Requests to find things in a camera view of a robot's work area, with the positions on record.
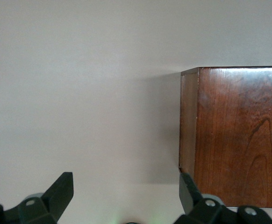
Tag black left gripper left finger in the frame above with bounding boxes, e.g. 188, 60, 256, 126
0, 172, 74, 224

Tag dark red-brown wooden cabinet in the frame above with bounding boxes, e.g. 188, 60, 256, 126
178, 66, 272, 209

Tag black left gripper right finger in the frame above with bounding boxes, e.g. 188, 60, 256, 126
173, 172, 272, 224

